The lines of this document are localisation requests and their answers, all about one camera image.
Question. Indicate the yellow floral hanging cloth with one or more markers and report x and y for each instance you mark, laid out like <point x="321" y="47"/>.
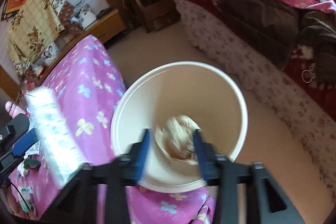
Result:
<point x="31" y="31"/>

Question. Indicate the white round trash bin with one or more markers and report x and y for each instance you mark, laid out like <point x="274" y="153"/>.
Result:
<point x="200" y="91"/>

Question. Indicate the floral covered sofa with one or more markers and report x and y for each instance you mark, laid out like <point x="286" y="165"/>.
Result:
<point x="308" y="110"/>

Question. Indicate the black object on cabinet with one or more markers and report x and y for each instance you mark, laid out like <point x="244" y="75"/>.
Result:
<point x="103" y="12"/>

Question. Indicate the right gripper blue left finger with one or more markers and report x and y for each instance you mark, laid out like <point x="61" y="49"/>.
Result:
<point x="141" y="150"/>

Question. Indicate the white bag on cabinet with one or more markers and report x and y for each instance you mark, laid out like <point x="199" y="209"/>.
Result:
<point x="85" y="16"/>

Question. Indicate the dark brown clothing pile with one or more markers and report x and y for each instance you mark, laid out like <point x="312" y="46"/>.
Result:
<point x="274" y="28"/>

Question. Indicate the white printed snack bag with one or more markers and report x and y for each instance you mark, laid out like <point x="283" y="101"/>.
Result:
<point x="62" y="155"/>

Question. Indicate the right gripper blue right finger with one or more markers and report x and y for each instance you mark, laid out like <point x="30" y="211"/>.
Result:
<point x="205" y="154"/>

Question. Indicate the pink floral tablecloth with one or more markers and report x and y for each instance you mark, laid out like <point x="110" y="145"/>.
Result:
<point x="88" y="86"/>

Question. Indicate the green crumpled trash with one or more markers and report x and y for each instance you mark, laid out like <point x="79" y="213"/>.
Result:
<point x="30" y="160"/>

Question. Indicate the wooden sideboard cabinet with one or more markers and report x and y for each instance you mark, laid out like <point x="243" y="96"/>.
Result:
<point x="103" y="29"/>

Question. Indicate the framed couple photo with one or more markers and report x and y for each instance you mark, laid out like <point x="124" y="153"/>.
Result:
<point x="50" y="54"/>

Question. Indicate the pink thermos bottle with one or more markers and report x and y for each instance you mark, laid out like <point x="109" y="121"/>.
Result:
<point x="13" y="110"/>

